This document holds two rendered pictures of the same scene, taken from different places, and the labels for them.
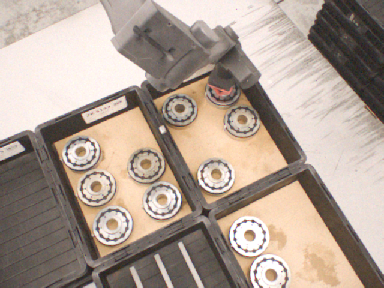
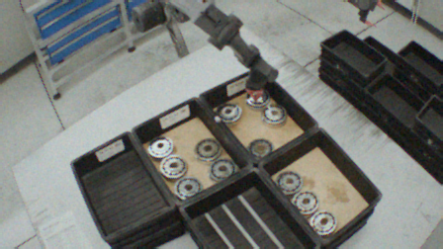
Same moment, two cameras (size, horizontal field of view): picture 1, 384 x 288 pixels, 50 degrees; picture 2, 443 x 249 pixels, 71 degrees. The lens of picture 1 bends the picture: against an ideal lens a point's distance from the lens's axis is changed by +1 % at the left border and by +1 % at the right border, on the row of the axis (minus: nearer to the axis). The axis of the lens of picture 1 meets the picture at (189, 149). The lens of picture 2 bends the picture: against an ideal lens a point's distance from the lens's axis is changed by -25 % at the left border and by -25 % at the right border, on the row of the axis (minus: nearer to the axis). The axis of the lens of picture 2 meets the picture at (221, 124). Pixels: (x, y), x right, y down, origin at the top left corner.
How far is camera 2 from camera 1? 59 cm
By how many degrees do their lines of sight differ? 20
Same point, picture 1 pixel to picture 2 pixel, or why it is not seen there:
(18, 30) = not seen: hidden behind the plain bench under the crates
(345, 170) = (348, 145)
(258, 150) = (289, 132)
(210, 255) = (263, 202)
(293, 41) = (302, 74)
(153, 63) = (211, 29)
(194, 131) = (241, 126)
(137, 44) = (203, 19)
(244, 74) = (267, 70)
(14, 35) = not seen: hidden behind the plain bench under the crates
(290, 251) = (317, 189)
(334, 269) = (345, 193)
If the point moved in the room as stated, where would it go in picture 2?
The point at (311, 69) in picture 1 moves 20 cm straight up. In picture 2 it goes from (317, 89) to (319, 58)
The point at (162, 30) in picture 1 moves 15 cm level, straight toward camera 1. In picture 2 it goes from (214, 12) to (223, 42)
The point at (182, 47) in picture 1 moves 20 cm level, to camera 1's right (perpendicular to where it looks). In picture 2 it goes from (224, 20) to (296, 18)
